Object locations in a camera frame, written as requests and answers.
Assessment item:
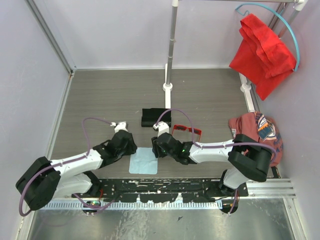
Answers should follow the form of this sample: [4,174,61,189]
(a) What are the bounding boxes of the red sunglasses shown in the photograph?
[171,124,202,141]

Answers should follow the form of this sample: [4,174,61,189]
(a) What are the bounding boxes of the light blue cleaning cloth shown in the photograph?
[128,147,158,175]

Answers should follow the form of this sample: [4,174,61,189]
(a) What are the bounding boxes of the black sunglasses case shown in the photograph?
[141,108,172,128]

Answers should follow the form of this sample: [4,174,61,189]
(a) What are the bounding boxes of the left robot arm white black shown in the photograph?
[15,130,138,211]

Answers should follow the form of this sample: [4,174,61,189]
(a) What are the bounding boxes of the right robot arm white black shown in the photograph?
[151,132,273,197]

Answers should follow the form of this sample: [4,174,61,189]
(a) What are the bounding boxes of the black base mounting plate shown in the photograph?
[41,169,248,204]

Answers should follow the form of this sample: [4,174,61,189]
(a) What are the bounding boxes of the white rack foot right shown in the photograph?
[239,73,256,112]

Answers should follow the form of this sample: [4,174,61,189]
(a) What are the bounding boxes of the faded red printed t-shirt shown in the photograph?
[228,111,284,167]

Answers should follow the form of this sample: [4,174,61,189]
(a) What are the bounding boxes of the red cloth on hanger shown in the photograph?
[229,13,297,101]

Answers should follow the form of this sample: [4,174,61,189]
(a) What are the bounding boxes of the silver garment rack pole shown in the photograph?
[167,0,308,84]

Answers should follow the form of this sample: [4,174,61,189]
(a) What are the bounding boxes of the teal clothes hanger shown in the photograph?
[235,2,301,72]

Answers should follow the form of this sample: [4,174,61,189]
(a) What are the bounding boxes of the silver right rack pole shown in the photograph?
[268,2,300,39]

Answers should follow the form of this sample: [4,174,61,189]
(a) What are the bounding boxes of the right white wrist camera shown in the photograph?
[153,121,170,137]

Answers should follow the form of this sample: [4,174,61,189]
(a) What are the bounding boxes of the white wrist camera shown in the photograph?
[153,121,170,137]
[110,121,128,133]

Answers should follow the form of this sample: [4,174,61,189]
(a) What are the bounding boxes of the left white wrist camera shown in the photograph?
[110,121,128,133]

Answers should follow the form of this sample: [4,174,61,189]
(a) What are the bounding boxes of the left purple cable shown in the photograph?
[19,116,118,217]

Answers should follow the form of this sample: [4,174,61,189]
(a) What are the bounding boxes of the purple cable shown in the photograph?
[19,116,118,217]
[156,108,278,215]

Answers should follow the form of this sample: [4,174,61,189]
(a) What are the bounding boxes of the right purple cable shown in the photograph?
[156,108,278,215]

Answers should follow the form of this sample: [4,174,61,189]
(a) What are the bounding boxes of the aluminium frame rail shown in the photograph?
[25,0,76,75]

